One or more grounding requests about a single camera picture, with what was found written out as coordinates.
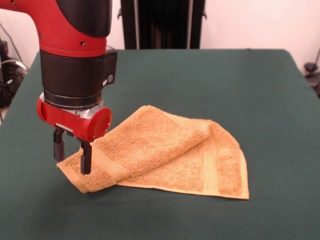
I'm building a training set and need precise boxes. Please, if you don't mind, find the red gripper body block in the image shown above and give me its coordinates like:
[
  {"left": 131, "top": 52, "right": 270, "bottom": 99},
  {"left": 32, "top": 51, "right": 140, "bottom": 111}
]
[{"left": 36, "top": 93, "right": 113, "bottom": 145}]

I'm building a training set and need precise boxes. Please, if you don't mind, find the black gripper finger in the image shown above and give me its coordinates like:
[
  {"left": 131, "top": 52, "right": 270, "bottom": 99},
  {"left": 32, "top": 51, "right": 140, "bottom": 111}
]
[
  {"left": 79, "top": 140, "right": 93, "bottom": 175},
  {"left": 52, "top": 128, "right": 66, "bottom": 162}
]

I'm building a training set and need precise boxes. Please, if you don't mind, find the orange terry towel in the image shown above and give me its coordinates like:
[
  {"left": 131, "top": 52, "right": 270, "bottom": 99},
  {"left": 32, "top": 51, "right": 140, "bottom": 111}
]
[{"left": 56, "top": 104, "right": 250, "bottom": 201}]

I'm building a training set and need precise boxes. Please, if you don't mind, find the dark green table cloth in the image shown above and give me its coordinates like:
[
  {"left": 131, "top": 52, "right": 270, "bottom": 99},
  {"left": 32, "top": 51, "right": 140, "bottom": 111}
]
[{"left": 0, "top": 49, "right": 320, "bottom": 240}]

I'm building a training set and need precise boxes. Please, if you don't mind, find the black cable pile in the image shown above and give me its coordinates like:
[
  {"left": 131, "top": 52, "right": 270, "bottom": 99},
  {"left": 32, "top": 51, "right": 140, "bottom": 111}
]
[{"left": 0, "top": 58, "right": 28, "bottom": 108}]

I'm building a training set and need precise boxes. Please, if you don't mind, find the black robot pedestal stand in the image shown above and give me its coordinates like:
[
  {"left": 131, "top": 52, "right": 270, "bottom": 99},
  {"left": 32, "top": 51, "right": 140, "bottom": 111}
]
[{"left": 116, "top": 0, "right": 208, "bottom": 50}]

